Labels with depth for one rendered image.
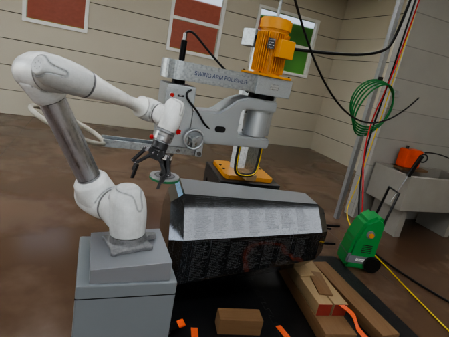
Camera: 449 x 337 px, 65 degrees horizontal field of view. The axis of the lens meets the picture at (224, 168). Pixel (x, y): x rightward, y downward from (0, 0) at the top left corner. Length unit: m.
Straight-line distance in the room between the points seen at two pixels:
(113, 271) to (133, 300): 0.16
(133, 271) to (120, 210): 0.25
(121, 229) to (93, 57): 6.99
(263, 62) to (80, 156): 1.56
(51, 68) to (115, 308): 0.94
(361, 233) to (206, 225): 1.89
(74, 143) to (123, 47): 6.90
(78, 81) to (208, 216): 1.43
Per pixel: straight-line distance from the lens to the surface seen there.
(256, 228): 2.53
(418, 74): 5.46
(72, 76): 1.29
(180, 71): 2.35
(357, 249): 3.84
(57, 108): 1.47
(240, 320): 2.53
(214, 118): 2.48
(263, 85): 2.58
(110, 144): 2.38
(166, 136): 1.64
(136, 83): 8.41
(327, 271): 3.47
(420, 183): 5.03
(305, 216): 2.75
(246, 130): 2.68
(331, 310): 2.88
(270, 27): 2.65
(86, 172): 1.59
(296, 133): 10.01
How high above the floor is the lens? 1.68
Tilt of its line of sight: 15 degrees down
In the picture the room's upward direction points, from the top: 11 degrees clockwise
